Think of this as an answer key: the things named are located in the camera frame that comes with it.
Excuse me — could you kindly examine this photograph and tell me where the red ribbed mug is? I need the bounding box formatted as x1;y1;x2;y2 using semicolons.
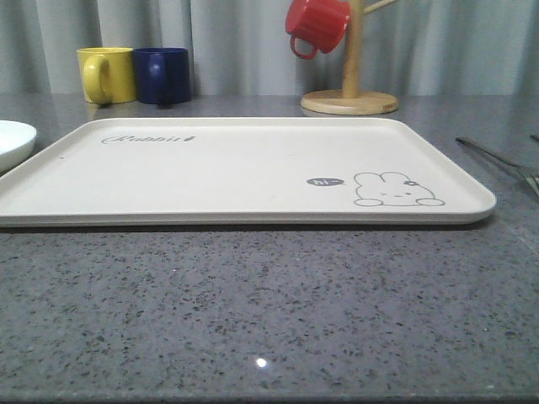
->
286;0;351;60

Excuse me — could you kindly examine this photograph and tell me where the white round plate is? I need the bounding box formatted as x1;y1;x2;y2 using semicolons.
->
0;120;37;173

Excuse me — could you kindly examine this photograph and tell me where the cream rabbit serving tray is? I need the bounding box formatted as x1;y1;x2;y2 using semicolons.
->
1;118;496;227

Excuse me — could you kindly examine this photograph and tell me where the dark blue ceramic mug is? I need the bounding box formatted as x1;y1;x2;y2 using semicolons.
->
133;47;191;105

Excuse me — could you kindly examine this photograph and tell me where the silver metal fork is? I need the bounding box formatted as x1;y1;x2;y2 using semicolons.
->
455;136;538;196

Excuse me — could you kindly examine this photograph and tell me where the grey pleated curtain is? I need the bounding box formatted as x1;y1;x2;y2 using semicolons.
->
1;1;538;95

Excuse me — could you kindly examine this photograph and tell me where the wooden mug tree stand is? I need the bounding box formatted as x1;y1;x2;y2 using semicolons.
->
301;0;398;116

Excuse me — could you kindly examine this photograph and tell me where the yellow ceramic mug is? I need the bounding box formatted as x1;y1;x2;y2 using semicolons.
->
77;47;136;105

